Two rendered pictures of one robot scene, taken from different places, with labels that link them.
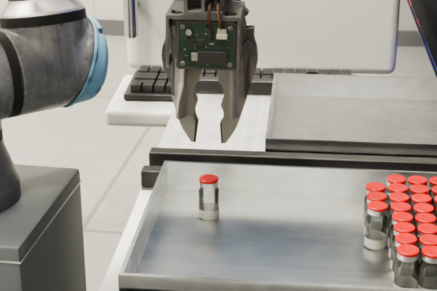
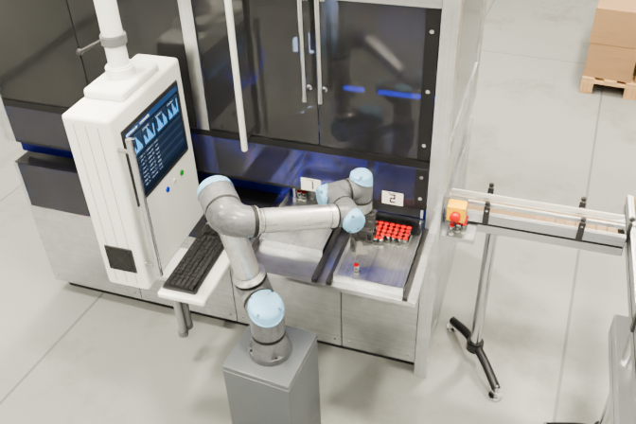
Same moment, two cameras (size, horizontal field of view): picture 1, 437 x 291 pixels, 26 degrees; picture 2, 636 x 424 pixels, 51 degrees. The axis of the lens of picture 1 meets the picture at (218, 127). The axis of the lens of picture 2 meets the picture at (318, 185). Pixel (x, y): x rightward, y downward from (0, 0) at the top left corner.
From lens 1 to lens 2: 2.28 m
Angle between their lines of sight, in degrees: 67
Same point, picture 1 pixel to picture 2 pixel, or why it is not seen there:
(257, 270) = (389, 269)
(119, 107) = (203, 297)
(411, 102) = not seen: hidden behind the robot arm
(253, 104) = (266, 251)
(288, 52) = (183, 235)
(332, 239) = (375, 253)
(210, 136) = (293, 266)
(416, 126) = not seen: hidden behind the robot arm
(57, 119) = not seen: outside the picture
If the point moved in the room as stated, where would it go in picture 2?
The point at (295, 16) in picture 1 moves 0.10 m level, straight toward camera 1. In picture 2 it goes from (182, 220) to (203, 223)
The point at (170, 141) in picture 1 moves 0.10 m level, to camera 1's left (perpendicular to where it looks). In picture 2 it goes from (294, 275) to (288, 294)
